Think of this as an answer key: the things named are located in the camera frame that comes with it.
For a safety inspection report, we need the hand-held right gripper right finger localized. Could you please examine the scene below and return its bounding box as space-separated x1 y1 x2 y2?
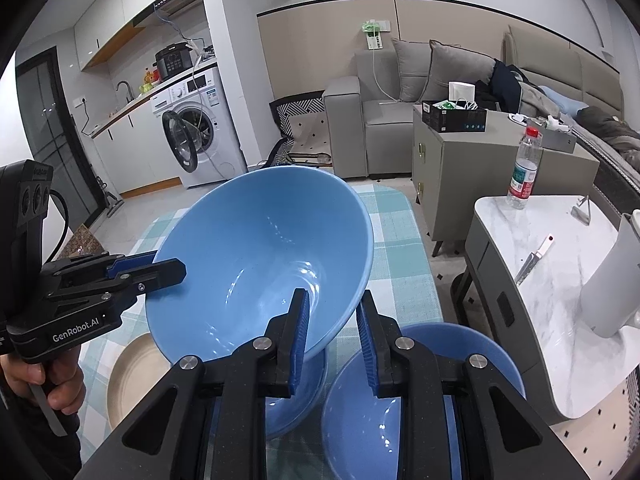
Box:
355 289 592 480

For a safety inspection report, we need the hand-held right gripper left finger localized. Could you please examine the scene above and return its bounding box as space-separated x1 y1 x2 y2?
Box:
81 287 312 480

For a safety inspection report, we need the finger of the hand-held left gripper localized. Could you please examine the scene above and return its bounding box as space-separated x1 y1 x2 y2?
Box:
46 257 189 312
41 252 164 289

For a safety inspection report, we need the blue bowl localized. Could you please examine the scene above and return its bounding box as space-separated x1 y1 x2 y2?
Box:
145 166 375 366
321 322 527 480
210 345 329 439

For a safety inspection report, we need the cream plate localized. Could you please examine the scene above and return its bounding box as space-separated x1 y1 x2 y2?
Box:
106 332 173 431

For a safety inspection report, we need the person's left forearm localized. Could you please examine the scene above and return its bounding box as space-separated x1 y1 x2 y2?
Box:
0 400 83 480

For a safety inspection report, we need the person's left hand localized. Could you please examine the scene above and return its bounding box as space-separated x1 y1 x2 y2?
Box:
0 344 82 416

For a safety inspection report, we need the patterned cardboard box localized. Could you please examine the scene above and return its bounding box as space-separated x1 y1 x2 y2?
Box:
57 224 106 261

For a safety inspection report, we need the grey floor mop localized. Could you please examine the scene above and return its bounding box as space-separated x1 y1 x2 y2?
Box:
95 175 125 217

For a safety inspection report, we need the teal white checked tablecloth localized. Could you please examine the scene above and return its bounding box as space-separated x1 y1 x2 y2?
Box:
75 180 446 480

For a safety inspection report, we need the white kitchen base cabinet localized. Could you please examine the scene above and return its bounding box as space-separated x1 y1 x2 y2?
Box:
90 105 183 201

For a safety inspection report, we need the white washing machine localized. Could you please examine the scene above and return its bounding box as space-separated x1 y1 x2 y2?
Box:
150 66 248 190

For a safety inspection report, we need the dark glass door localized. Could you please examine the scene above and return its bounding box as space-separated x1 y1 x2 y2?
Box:
15 46 108 262

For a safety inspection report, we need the marble side table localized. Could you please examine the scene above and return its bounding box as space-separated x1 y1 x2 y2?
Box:
452 195 640 426

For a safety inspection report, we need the grey side cabinet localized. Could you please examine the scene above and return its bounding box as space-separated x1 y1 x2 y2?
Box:
412 104 601 257

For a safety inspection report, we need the black pressure cooker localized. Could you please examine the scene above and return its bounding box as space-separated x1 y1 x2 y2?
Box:
155 44 196 81

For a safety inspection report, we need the grey sofa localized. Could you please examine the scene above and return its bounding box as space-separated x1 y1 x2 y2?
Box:
322 25 626 179

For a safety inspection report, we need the clear water bottle red cap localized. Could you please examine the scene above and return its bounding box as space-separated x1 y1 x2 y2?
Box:
506 127 544 210

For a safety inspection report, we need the black box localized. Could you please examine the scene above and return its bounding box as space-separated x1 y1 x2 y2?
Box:
421 100 488 134

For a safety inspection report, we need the white upper kitchen cabinet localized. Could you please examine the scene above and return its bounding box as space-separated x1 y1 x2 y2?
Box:
74 0 203 72

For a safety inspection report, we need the white electric kettle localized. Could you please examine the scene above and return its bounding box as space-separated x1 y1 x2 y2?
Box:
579 210 640 339

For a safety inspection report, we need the range hood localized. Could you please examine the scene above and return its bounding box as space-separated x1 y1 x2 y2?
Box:
132 0 203 28

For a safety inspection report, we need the white box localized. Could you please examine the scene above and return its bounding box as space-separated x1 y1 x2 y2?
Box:
447 81 476 111

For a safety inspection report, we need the grey sofa cushion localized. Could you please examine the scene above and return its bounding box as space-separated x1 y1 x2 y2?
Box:
422 40 510 104
391 38 433 103

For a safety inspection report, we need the dark jacket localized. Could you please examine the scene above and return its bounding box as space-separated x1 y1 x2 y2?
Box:
475 59 532 116

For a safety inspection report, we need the light blue pillow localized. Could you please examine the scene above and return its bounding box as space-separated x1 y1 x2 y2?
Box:
540 85 591 117

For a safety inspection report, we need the grey blanket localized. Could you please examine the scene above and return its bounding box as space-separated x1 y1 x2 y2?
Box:
575 105 640 153

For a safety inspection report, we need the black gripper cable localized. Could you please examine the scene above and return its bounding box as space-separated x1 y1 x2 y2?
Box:
49 189 70 262

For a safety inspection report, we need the white handled knife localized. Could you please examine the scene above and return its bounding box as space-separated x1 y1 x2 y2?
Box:
515 234 555 286

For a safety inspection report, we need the green white wall device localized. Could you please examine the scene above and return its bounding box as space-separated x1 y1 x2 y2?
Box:
361 19 385 52

